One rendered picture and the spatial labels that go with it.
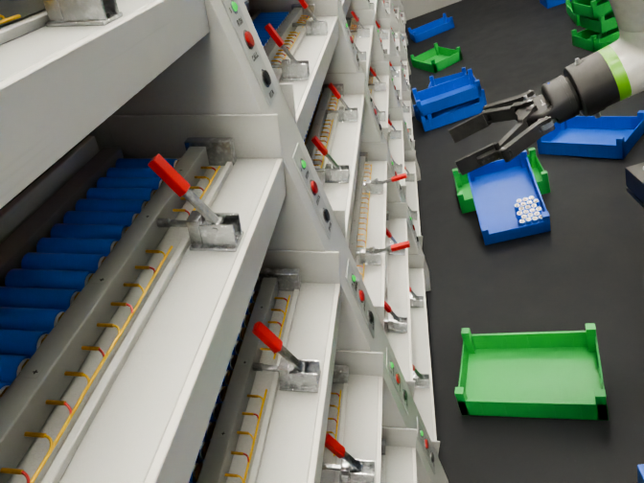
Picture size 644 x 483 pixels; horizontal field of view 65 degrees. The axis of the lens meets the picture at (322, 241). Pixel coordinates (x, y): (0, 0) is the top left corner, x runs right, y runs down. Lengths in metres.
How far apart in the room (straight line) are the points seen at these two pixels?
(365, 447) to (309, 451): 0.22
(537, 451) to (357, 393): 0.55
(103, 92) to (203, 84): 0.22
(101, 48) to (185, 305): 0.18
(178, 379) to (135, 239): 0.13
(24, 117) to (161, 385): 0.17
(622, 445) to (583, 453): 0.08
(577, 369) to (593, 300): 0.23
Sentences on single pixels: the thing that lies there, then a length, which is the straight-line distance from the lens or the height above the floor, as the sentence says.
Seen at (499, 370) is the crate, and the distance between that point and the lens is 1.34.
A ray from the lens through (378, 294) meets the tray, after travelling 0.90.
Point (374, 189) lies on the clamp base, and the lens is 1.18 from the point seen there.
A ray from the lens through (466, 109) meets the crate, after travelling 2.58.
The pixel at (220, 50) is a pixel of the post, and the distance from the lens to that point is 0.53.
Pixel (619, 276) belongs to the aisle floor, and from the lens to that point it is 1.54.
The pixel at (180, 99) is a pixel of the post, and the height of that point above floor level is 0.93.
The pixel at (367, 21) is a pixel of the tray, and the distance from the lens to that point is 1.94.
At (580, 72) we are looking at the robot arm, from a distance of 0.96.
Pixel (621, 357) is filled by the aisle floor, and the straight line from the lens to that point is 1.35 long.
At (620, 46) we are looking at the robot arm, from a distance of 0.98.
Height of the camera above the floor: 1.04
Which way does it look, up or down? 31 degrees down
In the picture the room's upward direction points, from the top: 25 degrees counter-clockwise
